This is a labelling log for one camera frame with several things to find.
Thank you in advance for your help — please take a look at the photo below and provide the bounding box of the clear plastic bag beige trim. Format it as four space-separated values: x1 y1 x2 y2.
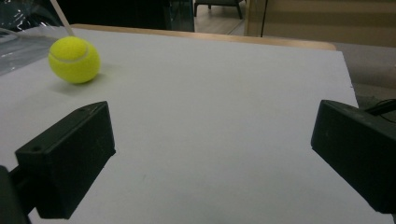
0 0 76 77

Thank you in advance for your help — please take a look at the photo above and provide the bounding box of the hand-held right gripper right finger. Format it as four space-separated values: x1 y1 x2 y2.
310 99 396 215

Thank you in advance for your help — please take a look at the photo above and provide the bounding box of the beige wooden cabinet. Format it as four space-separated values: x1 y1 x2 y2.
244 0 396 49

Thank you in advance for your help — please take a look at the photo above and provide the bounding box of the dark chair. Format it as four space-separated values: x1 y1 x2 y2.
193 0 247 21

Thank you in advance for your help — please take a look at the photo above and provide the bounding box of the black cable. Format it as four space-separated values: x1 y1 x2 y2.
363 98 396 117

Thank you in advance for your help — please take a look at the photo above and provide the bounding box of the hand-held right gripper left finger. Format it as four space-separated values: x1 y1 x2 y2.
14 101 117 220

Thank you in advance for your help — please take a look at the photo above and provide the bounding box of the yellow tennis ball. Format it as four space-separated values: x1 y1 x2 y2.
48 35 102 85

